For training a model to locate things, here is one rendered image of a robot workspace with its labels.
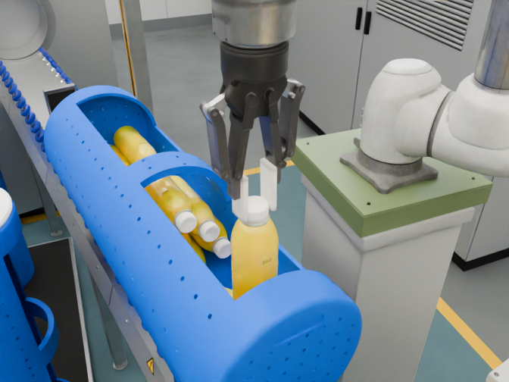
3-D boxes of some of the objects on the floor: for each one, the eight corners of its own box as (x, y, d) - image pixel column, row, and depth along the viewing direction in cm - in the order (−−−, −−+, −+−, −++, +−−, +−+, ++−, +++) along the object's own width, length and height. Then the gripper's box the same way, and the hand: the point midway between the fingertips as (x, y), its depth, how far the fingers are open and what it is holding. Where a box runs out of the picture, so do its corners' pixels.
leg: (124, 356, 204) (97, 240, 168) (129, 366, 200) (102, 250, 164) (111, 362, 201) (80, 246, 165) (116, 373, 197) (85, 257, 161)
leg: (60, 229, 272) (31, 127, 236) (64, 235, 268) (34, 133, 232) (50, 233, 269) (18, 130, 233) (52, 239, 265) (21, 136, 229)
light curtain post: (168, 258, 252) (114, -142, 155) (173, 265, 248) (121, -142, 151) (157, 263, 249) (95, -142, 152) (162, 270, 245) (101, -142, 148)
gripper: (295, 17, 59) (288, 180, 73) (169, 41, 52) (186, 217, 66) (335, 32, 54) (320, 205, 68) (201, 63, 47) (213, 248, 61)
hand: (254, 191), depth 65 cm, fingers closed on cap, 4 cm apart
